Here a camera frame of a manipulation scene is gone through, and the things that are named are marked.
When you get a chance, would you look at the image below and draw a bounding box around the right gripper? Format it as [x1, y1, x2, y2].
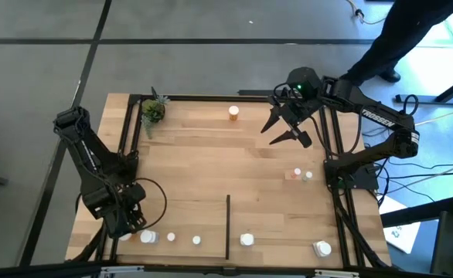
[260, 96, 320, 147]

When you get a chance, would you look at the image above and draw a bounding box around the succulent plant black pot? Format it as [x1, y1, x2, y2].
[140, 86, 171, 140]

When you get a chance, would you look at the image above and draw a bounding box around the person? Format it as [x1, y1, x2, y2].
[340, 0, 453, 86]

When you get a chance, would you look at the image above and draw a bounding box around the grey metal floor bar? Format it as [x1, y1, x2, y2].
[395, 93, 453, 106]

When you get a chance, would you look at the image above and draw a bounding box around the white printed sheet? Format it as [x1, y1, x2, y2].
[378, 195, 421, 255]

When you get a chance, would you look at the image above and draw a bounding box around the black metal beam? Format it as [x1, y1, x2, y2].
[380, 195, 453, 229]

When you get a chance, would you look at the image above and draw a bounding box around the dark grey cabinet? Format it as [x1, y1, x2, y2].
[429, 210, 453, 278]

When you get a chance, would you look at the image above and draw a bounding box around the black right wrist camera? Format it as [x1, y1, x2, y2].
[298, 131, 313, 150]

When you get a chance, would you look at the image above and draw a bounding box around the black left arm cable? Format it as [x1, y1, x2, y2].
[131, 177, 169, 229]

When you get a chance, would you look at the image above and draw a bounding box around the black metal table frame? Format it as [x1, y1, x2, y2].
[66, 92, 392, 271]

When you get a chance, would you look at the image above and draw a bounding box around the black frame crossbar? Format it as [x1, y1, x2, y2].
[0, 260, 453, 278]

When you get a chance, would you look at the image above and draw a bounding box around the beige floor cable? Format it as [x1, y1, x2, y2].
[380, 157, 453, 194]
[414, 104, 453, 127]
[345, 0, 390, 26]

